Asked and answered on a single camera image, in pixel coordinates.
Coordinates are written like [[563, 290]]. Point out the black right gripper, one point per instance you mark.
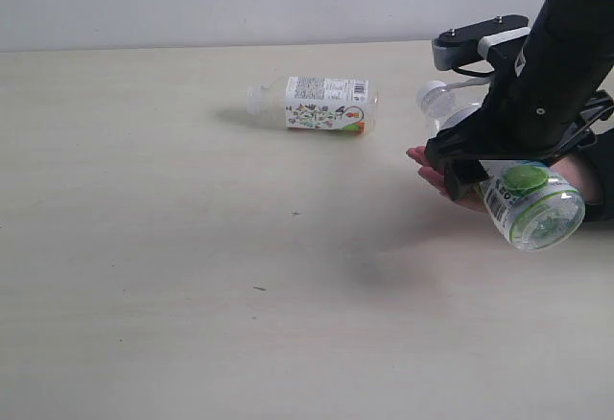
[[541, 105]]

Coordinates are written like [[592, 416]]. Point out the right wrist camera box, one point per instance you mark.
[[462, 46]]

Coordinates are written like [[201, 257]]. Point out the colourful floral label bottle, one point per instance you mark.
[[315, 104]]

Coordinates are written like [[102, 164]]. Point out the green lime label bottle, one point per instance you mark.
[[532, 206]]

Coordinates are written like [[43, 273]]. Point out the person's open bare hand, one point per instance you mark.
[[573, 167]]

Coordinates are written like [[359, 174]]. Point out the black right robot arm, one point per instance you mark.
[[571, 25]]

